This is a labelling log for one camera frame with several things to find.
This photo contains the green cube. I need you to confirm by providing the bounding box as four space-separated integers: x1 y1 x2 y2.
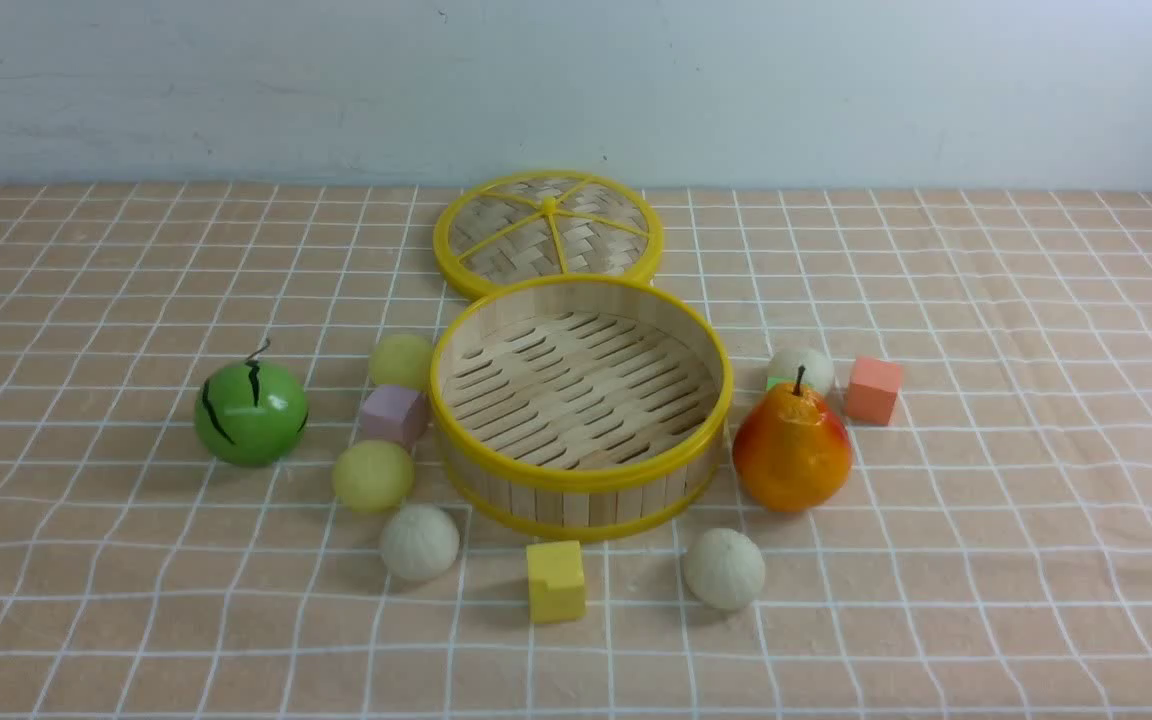
765 376 795 392

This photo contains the bamboo steamer tray yellow rim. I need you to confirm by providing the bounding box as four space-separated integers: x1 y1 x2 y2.
429 275 733 541

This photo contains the orange toy pear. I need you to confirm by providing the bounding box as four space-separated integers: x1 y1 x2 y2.
732 365 852 511

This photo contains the woven steamer lid yellow rim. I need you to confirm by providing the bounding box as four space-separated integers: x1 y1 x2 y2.
431 170 666 300

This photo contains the yellow bun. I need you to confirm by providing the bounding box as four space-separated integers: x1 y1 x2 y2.
367 333 434 392
332 439 416 511

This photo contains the pink cube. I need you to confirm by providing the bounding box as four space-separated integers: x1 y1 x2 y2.
361 384 430 450

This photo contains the yellow cube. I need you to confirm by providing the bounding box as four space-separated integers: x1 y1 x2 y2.
525 539 588 626

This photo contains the orange cube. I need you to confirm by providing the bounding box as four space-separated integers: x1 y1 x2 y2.
844 356 904 427

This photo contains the green toy watermelon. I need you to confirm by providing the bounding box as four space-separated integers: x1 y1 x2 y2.
194 340 308 468

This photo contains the white bun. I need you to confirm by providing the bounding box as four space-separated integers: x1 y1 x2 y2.
379 503 460 582
767 346 835 396
682 526 767 612

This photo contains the checkered peach tablecloth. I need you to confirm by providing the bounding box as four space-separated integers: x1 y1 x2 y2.
0 184 1152 719

